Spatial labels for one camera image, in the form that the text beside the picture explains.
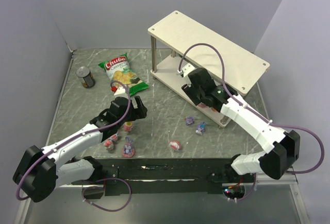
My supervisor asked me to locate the small purple bunny head toy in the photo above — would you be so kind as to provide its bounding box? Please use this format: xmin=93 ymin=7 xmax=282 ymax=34
xmin=185 ymin=116 xmax=195 ymax=126

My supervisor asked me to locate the purple bunny blue ears toy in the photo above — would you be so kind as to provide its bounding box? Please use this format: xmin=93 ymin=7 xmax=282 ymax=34
xmin=195 ymin=122 xmax=207 ymax=135

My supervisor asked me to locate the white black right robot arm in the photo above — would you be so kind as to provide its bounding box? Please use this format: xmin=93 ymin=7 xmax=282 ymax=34
xmin=178 ymin=64 xmax=300 ymax=180

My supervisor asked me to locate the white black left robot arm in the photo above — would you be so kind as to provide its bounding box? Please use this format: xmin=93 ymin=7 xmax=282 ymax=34
xmin=13 ymin=96 xmax=147 ymax=202

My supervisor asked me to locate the white wooden two-tier shelf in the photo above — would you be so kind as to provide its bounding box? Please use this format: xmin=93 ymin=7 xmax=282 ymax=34
xmin=147 ymin=10 xmax=271 ymax=128

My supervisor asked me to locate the pink cup toy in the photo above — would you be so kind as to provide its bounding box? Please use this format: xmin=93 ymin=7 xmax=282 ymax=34
xmin=123 ymin=122 xmax=133 ymax=132

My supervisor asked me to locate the green Chuba chips bag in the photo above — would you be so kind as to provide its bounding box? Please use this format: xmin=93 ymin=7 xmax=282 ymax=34
xmin=98 ymin=53 xmax=149 ymax=96

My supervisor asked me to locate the pink bunny red bow toy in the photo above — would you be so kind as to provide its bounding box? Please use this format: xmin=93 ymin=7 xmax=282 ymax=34
xmin=104 ymin=133 xmax=119 ymax=151

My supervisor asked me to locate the dark soda can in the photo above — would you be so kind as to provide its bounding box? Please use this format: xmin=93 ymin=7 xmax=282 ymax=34
xmin=76 ymin=66 xmax=95 ymax=88

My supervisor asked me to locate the purple bunny pink base toy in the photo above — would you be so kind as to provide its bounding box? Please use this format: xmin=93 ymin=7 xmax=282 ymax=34
xmin=122 ymin=136 xmax=135 ymax=158

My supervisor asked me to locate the pink white cupcake toy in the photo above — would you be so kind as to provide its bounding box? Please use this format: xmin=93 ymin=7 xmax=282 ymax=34
xmin=169 ymin=141 xmax=182 ymax=151

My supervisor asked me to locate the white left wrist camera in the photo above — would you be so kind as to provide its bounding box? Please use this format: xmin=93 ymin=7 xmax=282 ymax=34
xmin=111 ymin=85 xmax=129 ymax=98

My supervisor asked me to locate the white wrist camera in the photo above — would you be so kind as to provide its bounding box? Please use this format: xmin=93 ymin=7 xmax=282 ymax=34
xmin=177 ymin=63 xmax=196 ymax=77
xmin=111 ymin=85 xmax=129 ymax=98

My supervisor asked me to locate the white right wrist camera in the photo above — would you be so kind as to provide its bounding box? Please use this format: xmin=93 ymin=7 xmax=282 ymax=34
xmin=177 ymin=63 xmax=196 ymax=77

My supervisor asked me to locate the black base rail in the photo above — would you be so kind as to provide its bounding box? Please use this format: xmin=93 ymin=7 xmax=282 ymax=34
xmin=71 ymin=157 xmax=294 ymax=199

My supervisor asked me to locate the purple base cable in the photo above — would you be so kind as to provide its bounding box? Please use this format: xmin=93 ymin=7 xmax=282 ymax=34
xmin=81 ymin=179 xmax=133 ymax=212

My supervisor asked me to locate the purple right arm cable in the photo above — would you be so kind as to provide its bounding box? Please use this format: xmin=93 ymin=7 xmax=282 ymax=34
xmin=177 ymin=43 xmax=325 ymax=175

